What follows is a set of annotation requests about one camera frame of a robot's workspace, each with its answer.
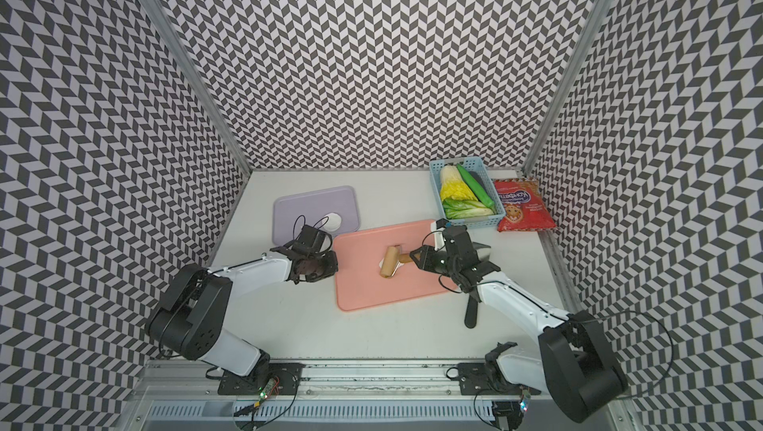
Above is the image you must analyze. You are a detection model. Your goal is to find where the green cucumber toy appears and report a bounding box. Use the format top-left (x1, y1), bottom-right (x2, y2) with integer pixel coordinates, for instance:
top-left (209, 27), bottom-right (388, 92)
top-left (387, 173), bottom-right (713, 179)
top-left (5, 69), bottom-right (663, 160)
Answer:
top-left (456, 164), bottom-right (495, 210)

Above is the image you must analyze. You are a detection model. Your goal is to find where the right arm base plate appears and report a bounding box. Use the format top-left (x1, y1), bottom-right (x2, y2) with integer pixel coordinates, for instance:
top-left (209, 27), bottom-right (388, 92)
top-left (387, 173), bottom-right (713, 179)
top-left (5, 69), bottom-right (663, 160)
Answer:
top-left (445, 361), bottom-right (542, 396)

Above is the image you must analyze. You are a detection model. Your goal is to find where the light blue plastic basket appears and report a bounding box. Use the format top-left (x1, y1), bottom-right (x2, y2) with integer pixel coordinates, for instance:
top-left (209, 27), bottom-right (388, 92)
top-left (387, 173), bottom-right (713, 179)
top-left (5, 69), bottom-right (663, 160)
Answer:
top-left (429, 156), bottom-right (506, 228)

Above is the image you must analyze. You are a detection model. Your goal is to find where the wooden dough roller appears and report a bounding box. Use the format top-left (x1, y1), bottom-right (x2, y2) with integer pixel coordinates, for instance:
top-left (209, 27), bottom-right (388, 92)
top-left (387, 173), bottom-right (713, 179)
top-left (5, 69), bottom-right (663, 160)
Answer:
top-left (380, 245), bottom-right (412, 278)

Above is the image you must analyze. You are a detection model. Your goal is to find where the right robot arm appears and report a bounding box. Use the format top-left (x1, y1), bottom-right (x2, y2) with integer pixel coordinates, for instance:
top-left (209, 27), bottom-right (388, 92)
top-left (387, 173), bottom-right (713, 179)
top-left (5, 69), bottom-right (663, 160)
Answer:
top-left (409, 226), bottom-right (629, 423)

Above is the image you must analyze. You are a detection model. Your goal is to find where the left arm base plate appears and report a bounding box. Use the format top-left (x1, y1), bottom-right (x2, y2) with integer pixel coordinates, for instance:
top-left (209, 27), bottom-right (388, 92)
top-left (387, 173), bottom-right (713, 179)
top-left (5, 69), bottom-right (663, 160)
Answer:
top-left (218, 361), bottom-right (304, 396)

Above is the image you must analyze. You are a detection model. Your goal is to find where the pink tray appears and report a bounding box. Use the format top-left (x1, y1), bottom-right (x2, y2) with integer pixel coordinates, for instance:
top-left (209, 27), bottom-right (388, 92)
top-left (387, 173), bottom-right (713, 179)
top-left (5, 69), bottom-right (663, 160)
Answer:
top-left (333, 220), bottom-right (453, 312)

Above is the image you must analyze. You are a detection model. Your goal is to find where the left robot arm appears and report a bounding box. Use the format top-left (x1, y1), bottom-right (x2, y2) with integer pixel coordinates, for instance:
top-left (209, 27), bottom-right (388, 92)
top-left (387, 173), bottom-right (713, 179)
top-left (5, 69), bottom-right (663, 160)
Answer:
top-left (144, 224), bottom-right (339, 381)

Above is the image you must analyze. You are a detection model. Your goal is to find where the green lettuce leaf toy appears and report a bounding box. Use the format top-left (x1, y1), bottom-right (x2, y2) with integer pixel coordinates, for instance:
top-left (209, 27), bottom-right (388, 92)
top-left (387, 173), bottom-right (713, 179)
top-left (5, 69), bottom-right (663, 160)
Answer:
top-left (442, 198), bottom-right (495, 220)

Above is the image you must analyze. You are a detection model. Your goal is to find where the lavender tray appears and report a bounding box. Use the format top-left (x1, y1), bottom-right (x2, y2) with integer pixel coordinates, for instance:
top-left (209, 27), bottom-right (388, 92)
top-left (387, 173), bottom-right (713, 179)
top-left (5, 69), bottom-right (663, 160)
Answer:
top-left (271, 186), bottom-right (361, 245)

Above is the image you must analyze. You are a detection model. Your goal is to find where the black handled scraper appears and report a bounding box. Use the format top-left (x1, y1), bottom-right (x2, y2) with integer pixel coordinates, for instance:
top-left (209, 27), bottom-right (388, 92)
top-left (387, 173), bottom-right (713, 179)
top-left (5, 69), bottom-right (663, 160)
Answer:
top-left (464, 292), bottom-right (480, 329)

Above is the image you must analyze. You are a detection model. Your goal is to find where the red snack bag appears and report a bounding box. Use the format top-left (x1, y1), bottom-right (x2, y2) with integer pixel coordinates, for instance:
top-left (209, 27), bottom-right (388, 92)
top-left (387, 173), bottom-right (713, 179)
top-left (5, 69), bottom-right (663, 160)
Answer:
top-left (493, 179), bottom-right (556, 232)

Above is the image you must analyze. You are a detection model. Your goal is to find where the round white dough disc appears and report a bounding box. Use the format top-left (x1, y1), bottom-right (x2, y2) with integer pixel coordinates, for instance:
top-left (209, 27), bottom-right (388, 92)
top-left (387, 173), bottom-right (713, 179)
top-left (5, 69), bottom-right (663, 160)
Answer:
top-left (321, 213), bottom-right (342, 232)

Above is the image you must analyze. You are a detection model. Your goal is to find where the yellow napa cabbage toy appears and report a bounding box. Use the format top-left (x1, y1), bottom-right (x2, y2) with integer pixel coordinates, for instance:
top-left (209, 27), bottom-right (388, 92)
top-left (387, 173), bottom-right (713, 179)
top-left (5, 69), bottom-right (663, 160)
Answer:
top-left (439, 165), bottom-right (477, 203)

